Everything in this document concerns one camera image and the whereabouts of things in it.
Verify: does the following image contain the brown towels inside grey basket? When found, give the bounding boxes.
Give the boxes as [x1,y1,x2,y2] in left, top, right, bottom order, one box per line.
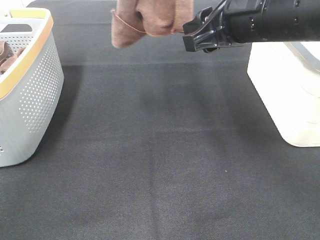
[0,41,26,75]

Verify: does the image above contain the white plastic basket grey rim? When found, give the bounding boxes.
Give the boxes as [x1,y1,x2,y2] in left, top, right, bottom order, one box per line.
[247,41,320,147]

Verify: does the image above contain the black table cloth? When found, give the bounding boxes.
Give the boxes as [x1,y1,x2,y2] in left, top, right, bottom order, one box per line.
[0,0,320,240]

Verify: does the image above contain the brown microfibre towel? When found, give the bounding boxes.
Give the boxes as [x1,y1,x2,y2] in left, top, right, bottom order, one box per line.
[111,0,194,49]

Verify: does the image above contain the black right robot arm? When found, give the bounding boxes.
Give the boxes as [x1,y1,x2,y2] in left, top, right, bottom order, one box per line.
[183,0,320,53]

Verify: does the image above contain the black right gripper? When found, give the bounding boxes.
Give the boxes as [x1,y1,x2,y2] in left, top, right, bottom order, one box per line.
[182,0,245,53]

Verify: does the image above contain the grey perforated basket orange rim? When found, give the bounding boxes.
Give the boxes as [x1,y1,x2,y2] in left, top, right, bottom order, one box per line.
[0,7,64,167]

